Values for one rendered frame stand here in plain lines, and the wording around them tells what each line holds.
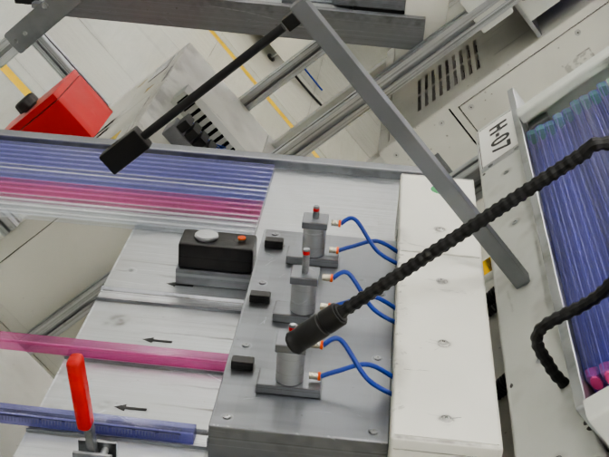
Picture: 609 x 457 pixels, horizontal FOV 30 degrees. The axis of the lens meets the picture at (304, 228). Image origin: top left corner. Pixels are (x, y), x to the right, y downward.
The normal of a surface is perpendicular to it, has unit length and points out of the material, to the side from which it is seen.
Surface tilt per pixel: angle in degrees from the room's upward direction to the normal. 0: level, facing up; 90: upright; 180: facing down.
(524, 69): 90
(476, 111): 90
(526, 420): 90
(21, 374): 0
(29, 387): 0
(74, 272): 90
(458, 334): 48
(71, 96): 0
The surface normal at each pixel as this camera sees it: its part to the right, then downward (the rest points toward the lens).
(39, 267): -0.09, 0.43
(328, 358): 0.06, -0.90
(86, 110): 0.77, -0.54
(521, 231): -0.63, -0.72
